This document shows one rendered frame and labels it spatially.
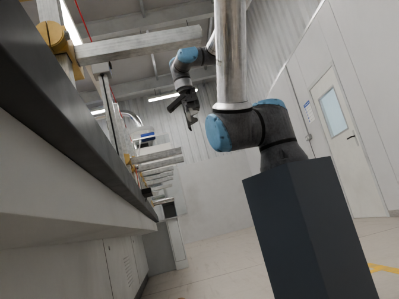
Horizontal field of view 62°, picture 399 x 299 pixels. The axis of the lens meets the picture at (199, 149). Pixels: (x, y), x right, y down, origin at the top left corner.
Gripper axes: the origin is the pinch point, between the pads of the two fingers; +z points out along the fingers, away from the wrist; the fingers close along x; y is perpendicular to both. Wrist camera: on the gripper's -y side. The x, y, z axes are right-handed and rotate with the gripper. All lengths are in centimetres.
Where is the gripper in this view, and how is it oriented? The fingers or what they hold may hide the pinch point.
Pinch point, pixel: (190, 127)
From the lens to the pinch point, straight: 165.8
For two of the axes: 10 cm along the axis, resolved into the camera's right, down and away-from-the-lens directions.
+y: 9.7, -2.3, 0.8
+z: 2.4, 9.5, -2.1
